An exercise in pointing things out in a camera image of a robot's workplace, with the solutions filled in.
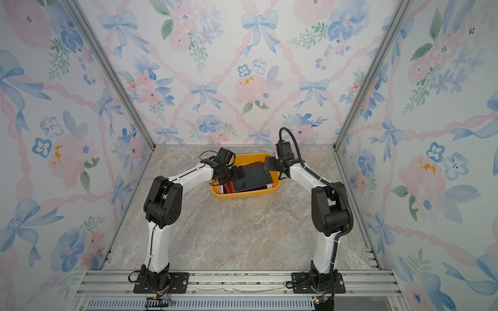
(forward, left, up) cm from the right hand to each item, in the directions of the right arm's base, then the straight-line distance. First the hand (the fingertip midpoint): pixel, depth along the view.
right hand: (273, 158), depth 102 cm
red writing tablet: (-6, +9, -7) cm, 13 cm away
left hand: (-9, +17, -3) cm, 19 cm away
